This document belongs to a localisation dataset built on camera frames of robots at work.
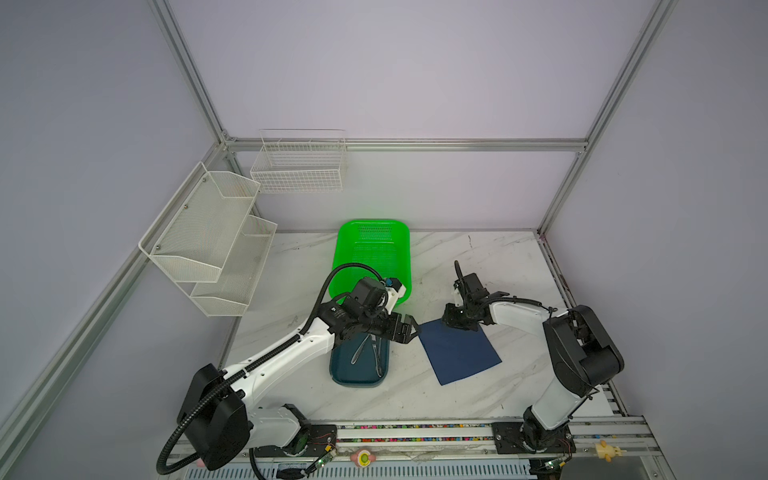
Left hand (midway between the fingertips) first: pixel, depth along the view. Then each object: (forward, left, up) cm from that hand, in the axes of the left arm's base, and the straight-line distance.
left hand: (405, 329), depth 76 cm
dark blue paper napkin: (0, -16, -16) cm, 23 cm away
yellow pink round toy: (-27, +10, -11) cm, 31 cm away
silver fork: (+4, +12, -16) cm, 20 cm away
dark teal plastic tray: (-6, +11, -16) cm, 20 cm away
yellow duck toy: (-25, -47, -11) cm, 55 cm away
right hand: (+11, -13, -15) cm, 22 cm away
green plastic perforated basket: (+44, +7, -15) cm, 47 cm away
